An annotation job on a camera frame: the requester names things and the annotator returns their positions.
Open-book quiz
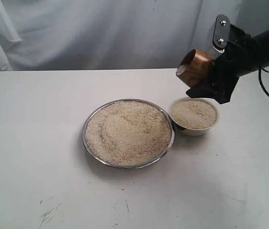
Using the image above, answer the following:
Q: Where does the brown wooden cup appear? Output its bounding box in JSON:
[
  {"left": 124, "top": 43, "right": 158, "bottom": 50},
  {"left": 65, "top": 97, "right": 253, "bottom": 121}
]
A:
[{"left": 176, "top": 49, "right": 213, "bottom": 88}]

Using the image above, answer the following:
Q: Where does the round steel rice plate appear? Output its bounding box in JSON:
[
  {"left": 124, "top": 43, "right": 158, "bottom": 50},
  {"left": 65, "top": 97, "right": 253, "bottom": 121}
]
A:
[{"left": 82, "top": 99, "right": 175, "bottom": 169}]

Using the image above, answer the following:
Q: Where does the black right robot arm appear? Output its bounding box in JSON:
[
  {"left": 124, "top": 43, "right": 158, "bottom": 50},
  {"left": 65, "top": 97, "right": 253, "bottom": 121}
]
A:
[{"left": 179, "top": 19, "right": 269, "bottom": 104}]

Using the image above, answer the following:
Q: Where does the small white rice bowl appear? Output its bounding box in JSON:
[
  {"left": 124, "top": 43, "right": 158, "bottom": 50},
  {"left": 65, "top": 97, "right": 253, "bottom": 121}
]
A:
[{"left": 169, "top": 97, "right": 219, "bottom": 136}]

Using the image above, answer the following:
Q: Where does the white backdrop curtain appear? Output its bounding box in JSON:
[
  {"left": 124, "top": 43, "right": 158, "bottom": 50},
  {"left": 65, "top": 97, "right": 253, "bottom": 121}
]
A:
[{"left": 0, "top": 0, "right": 269, "bottom": 71}]

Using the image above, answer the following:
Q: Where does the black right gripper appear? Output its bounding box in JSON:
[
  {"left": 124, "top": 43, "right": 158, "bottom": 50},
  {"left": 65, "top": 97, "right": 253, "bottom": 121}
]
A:
[{"left": 186, "top": 25, "right": 261, "bottom": 104}]

